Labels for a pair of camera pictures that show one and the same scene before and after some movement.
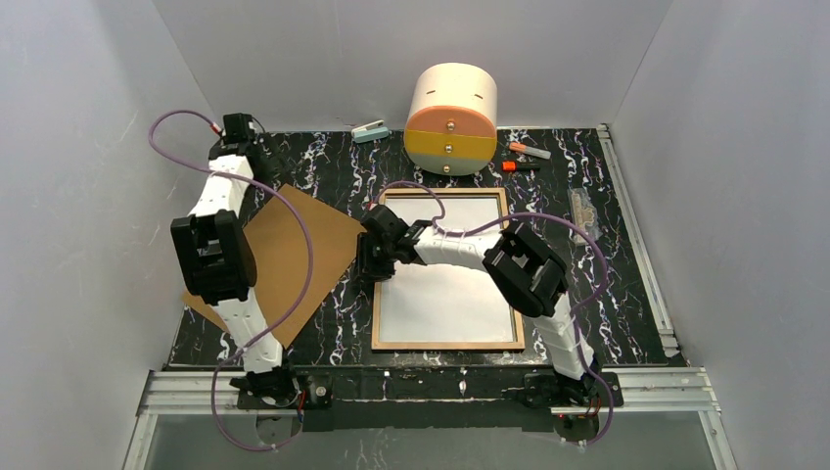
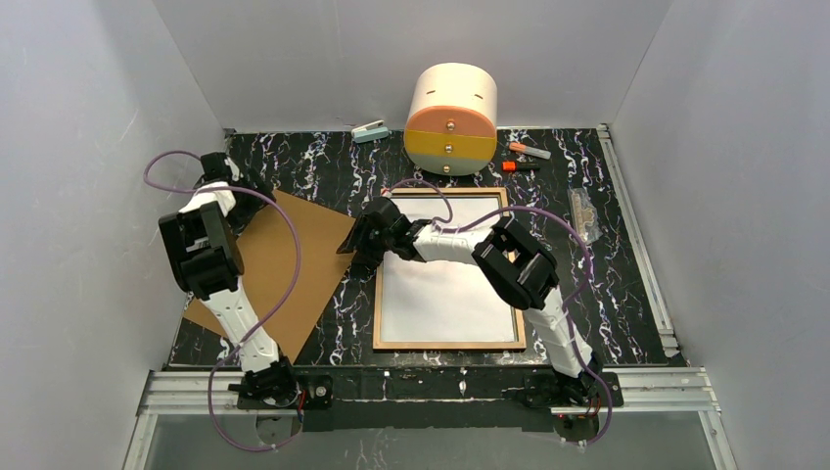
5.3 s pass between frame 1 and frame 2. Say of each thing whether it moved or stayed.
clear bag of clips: stayed
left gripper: moved
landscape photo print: stayed
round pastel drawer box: stayed
